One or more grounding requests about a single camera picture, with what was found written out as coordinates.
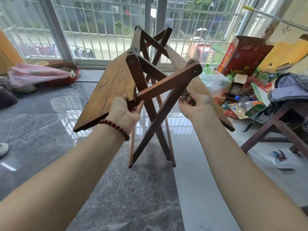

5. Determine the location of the person's right hand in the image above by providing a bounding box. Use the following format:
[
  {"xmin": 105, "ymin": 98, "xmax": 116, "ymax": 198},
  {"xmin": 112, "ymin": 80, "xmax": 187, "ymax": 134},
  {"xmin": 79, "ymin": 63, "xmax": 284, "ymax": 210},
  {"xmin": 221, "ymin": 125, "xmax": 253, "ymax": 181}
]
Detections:
[{"xmin": 178, "ymin": 91, "xmax": 216, "ymax": 124}]

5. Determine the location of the person's left hand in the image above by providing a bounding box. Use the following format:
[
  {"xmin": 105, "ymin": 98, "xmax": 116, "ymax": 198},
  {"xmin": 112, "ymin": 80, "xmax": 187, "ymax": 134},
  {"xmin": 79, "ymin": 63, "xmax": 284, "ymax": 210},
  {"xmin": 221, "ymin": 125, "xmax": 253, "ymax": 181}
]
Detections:
[{"xmin": 105, "ymin": 95, "xmax": 145, "ymax": 135}]

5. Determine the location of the wooden folding table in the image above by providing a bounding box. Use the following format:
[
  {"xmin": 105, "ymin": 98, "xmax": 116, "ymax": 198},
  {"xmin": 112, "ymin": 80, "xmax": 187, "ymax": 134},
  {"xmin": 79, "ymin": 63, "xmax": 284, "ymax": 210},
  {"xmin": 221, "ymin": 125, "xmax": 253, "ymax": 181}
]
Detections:
[{"xmin": 73, "ymin": 25, "xmax": 236, "ymax": 169}]

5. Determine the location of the person's right forearm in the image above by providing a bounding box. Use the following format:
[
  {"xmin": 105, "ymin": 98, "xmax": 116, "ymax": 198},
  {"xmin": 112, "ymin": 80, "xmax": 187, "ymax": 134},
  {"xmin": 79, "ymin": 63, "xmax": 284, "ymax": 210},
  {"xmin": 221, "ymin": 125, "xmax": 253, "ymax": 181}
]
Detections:
[{"xmin": 192, "ymin": 112, "xmax": 308, "ymax": 231}]

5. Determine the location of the person's left forearm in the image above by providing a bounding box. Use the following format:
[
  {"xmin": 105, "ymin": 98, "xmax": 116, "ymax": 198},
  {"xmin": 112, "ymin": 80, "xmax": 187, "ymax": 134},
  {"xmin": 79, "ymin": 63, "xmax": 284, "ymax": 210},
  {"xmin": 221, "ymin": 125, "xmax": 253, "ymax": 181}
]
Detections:
[{"xmin": 0, "ymin": 124, "xmax": 126, "ymax": 231}]

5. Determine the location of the white plastic bag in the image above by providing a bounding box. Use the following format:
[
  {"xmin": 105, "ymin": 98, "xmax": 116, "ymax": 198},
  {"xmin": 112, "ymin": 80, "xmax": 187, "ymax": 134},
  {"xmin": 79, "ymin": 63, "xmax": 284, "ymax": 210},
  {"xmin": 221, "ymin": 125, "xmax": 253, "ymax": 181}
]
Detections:
[{"xmin": 199, "ymin": 68, "xmax": 232, "ymax": 98}]

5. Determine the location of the red plastic wrapper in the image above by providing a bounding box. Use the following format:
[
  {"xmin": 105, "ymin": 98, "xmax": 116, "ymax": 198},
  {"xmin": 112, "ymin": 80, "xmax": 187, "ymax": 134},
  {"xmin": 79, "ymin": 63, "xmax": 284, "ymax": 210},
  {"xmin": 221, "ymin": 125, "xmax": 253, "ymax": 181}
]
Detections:
[{"xmin": 223, "ymin": 109, "xmax": 238, "ymax": 119}]

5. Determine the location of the clear plastic bottle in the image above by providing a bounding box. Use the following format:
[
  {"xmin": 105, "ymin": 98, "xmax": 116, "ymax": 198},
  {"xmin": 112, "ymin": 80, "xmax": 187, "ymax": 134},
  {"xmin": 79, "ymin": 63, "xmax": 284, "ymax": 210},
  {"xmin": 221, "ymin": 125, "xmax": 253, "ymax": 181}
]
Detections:
[{"xmin": 229, "ymin": 100, "xmax": 260, "ymax": 113}]

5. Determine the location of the red covered vehicle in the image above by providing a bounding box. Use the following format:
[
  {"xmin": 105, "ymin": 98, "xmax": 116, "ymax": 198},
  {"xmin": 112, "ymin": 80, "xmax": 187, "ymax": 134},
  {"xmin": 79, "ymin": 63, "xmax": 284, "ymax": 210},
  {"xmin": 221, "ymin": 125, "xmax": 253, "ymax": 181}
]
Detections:
[{"xmin": 187, "ymin": 41, "xmax": 215, "ymax": 64}]

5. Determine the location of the red plastic bag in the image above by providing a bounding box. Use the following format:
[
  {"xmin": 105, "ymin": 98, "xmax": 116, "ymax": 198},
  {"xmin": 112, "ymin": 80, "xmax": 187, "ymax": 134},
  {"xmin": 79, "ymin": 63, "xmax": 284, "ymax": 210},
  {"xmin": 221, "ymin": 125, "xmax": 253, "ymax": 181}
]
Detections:
[{"xmin": 242, "ymin": 76, "xmax": 273, "ymax": 95}]

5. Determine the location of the red round basin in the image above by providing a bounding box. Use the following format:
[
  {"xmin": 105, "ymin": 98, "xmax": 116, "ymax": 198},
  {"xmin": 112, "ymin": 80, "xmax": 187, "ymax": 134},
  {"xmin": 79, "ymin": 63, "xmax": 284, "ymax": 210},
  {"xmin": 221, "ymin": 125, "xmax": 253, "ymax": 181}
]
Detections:
[{"xmin": 44, "ymin": 63, "xmax": 81, "ymax": 87}]

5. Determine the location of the green white carton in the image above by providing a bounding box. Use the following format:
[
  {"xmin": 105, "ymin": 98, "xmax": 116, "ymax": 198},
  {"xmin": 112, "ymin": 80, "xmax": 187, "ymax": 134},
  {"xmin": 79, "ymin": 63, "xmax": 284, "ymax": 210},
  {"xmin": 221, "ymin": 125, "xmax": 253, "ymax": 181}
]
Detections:
[{"xmin": 244, "ymin": 82, "xmax": 275, "ymax": 125}]

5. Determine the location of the red printed carton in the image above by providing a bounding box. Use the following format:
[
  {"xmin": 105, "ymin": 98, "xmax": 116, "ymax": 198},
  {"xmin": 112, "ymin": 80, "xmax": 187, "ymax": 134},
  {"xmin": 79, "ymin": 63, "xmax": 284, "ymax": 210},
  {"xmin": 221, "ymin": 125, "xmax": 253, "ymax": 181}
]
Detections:
[{"xmin": 216, "ymin": 35, "xmax": 275, "ymax": 77}]

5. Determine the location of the dark wooden side chair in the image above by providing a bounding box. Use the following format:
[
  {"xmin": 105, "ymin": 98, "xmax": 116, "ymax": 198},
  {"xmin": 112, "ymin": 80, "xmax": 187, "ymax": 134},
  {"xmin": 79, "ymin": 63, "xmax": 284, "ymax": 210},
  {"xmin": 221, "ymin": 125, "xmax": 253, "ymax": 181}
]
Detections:
[{"xmin": 240, "ymin": 100, "xmax": 308, "ymax": 159}]

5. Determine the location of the black quilted bear print jacket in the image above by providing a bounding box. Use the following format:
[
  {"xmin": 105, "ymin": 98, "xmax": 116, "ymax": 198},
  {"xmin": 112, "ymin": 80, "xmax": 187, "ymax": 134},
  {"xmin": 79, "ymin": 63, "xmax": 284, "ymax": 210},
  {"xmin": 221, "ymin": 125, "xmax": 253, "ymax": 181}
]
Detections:
[{"xmin": 243, "ymin": 72, "xmax": 308, "ymax": 133}]

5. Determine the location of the pink folded umbrella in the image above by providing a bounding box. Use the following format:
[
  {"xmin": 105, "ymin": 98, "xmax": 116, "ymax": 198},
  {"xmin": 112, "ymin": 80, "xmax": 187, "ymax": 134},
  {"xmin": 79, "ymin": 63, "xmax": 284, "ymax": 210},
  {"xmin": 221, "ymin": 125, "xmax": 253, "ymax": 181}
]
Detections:
[{"xmin": 7, "ymin": 63, "xmax": 77, "ymax": 88}]

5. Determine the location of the white blue wrapper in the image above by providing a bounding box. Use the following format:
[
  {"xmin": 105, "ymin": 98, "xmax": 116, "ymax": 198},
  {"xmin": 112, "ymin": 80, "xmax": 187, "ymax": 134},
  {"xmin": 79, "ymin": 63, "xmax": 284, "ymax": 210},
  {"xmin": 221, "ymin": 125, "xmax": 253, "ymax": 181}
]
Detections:
[{"xmin": 266, "ymin": 149, "xmax": 296, "ymax": 170}]

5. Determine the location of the yellow cardboard sheet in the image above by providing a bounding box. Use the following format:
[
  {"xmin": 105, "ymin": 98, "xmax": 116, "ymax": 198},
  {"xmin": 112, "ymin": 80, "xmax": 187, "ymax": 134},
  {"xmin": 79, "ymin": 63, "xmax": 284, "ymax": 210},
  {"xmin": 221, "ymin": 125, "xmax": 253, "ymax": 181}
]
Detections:
[{"xmin": 256, "ymin": 39, "xmax": 308, "ymax": 73}]

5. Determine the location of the grey sliding glass door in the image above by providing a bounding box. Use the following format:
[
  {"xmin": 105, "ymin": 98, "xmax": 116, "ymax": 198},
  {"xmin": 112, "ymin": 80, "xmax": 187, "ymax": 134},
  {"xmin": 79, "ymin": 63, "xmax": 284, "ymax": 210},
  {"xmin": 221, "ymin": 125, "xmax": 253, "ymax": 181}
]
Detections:
[
  {"xmin": 155, "ymin": 0, "xmax": 261, "ymax": 71},
  {"xmin": 38, "ymin": 0, "xmax": 157, "ymax": 68}
]

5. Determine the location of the white cloth bundle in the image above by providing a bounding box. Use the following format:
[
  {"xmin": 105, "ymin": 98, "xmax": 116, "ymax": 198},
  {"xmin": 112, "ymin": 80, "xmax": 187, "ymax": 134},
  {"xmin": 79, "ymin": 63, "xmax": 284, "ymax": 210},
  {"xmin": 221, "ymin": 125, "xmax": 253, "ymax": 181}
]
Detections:
[{"xmin": 14, "ymin": 83, "xmax": 37, "ymax": 94}]

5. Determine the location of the pale wooden pole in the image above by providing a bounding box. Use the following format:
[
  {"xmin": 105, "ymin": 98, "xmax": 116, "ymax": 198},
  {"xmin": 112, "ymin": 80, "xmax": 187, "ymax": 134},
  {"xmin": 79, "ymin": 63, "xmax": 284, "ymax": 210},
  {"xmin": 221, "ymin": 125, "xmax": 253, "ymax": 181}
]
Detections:
[{"xmin": 242, "ymin": 5, "xmax": 308, "ymax": 32}]

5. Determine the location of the dark cloth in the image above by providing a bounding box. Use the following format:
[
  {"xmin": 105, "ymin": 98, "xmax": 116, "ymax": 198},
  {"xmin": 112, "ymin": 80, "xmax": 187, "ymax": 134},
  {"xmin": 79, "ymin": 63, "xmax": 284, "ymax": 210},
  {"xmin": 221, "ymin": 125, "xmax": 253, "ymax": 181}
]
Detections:
[{"xmin": 0, "ymin": 77, "xmax": 19, "ymax": 110}]

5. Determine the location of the cream patterned curtain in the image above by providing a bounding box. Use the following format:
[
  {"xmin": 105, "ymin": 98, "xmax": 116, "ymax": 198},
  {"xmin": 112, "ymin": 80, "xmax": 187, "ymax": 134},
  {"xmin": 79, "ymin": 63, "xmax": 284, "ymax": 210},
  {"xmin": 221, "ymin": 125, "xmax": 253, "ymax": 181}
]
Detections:
[{"xmin": 261, "ymin": 0, "xmax": 308, "ymax": 47}]

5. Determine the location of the grey rubber slipper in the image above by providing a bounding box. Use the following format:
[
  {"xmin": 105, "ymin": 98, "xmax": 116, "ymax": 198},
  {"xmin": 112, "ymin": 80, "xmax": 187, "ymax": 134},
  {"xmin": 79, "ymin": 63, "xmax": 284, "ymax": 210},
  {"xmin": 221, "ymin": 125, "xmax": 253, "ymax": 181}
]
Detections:
[{"xmin": 0, "ymin": 142, "xmax": 10, "ymax": 158}]

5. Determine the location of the yellow orange curtain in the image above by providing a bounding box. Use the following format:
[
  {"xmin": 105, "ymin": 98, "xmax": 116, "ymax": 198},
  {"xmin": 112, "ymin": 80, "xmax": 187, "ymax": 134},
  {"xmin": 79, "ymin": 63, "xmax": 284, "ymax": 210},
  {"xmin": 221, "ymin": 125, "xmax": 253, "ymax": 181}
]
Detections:
[{"xmin": 0, "ymin": 28, "xmax": 26, "ymax": 77}]

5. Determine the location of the grey framed window panel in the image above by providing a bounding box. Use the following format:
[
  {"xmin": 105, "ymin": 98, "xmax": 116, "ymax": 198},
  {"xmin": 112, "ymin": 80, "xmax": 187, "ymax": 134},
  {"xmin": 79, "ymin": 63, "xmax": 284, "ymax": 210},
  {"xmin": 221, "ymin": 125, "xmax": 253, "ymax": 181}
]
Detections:
[{"xmin": 0, "ymin": 0, "xmax": 65, "ymax": 61}]

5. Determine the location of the red bead bracelet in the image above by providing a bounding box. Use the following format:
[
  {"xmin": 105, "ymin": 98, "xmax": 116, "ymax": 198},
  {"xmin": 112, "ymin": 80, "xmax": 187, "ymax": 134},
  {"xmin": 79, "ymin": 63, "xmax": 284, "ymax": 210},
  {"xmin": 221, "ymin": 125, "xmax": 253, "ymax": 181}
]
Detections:
[{"xmin": 99, "ymin": 119, "xmax": 131, "ymax": 142}]

